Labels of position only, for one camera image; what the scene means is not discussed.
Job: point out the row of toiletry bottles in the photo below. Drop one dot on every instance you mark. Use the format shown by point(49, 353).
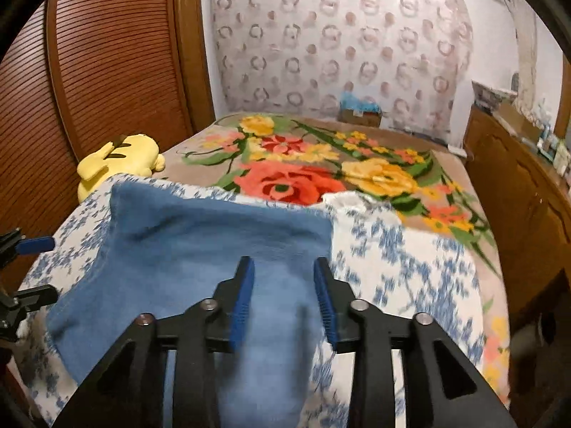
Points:
point(555, 154)

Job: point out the blue denim pants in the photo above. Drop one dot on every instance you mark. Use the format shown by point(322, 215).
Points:
point(187, 249)

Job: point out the brown wooden cabinet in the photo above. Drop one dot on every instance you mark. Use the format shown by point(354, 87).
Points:
point(513, 187)

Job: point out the beige lace cloth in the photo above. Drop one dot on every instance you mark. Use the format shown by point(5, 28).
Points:
point(526, 53)

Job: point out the white blue floral blanket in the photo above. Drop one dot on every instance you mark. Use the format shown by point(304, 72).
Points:
point(401, 267)

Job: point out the brown louvered wardrobe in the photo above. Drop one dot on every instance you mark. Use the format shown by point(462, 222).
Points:
point(111, 53)

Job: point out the stack of flat boxes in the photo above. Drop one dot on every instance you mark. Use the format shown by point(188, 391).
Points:
point(493, 93)

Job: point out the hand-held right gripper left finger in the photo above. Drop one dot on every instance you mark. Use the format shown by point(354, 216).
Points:
point(241, 307)

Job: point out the open cardboard box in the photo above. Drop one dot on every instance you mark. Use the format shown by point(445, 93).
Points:
point(517, 122)

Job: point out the circle patterned curtain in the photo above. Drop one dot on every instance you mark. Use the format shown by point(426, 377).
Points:
point(334, 31)

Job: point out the beige flowered blanket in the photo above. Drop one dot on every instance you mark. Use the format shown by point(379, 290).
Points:
point(312, 156)

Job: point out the cardboard box with blue contents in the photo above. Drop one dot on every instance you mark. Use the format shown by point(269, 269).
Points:
point(361, 113)

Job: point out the yellow plush toy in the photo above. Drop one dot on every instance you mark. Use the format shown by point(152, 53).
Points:
point(129, 154)

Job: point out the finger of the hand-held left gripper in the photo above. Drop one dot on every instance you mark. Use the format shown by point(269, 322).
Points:
point(33, 296)
point(35, 244)

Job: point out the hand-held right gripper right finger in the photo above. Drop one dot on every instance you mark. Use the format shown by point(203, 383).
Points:
point(325, 307)

